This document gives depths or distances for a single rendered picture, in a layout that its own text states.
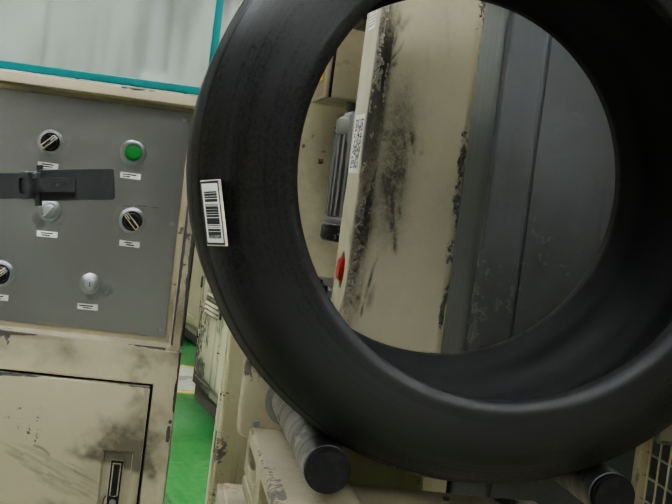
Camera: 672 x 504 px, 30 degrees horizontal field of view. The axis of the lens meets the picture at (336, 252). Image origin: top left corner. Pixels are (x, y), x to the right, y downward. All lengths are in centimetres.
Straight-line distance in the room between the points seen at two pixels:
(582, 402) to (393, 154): 47
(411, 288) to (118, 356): 50
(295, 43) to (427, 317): 53
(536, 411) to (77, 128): 94
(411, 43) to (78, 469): 79
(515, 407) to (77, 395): 85
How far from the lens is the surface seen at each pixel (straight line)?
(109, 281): 189
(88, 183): 124
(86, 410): 186
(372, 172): 153
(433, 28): 155
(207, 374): 612
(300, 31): 113
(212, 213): 113
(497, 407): 117
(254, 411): 152
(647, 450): 168
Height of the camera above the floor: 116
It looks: 3 degrees down
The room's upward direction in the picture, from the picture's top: 7 degrees clockwise
